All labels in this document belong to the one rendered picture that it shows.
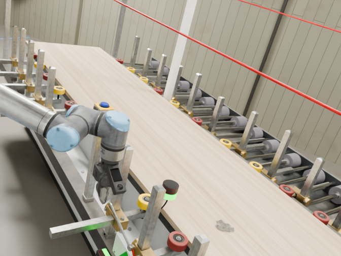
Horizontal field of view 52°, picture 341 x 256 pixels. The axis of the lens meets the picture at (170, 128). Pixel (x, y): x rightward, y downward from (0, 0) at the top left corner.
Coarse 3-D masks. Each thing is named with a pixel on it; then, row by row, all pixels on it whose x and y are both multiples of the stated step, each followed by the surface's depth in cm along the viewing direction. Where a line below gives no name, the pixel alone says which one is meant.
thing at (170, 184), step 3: (165, 180) 124; (168, 180) 125; (171, 180) 125; (165, 183) 123; (168, 183) 123; (171, 183) 123; (174, 183) 124; (177, 183) 124; (168, 186) 121; (171, 186) 122; (174, 186) 122; (177, 186) 123; (162, 204) 123; (165, 204) 127; (162, 207) 127
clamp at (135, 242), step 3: (135, 240) 134; (132, 243) 134; (135, 243) 132; (135, 246) 132; (138, 246) 131; (135, 249) 132; (138, 249) 130; (147, 249) 131; (150, 249) 131; (135, 252) 132; (138, 252) 130; (141, 252) 129; (144, 252) 129; (147, 252) 129; (150, 252) 130; (153, 252) 130; (135, 255) 132; (141, 255) 128; (144, 255) 128; (147, 255) 128; (150, 255) 128; (153, 255) 129
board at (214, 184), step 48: (48, 48) 319; (96, 48) 360; (96, 96) 245; (144, 96) 268; (144, 144) 198; (192, 144) 213; (192, 192) 167; (240, 192) 177; (192, 240) 137; (240, 240) 144; (288, 240) 152; (336, 240) 160
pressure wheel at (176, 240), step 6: (174, 234) 136; (180, 234) 137; (168, 240) 134; (174, 240) 133; (180, 240) 135; (186, 240) 135; (168, 246) 134; (174, 246) 132; (180, 246) 132; (186, 246) 135
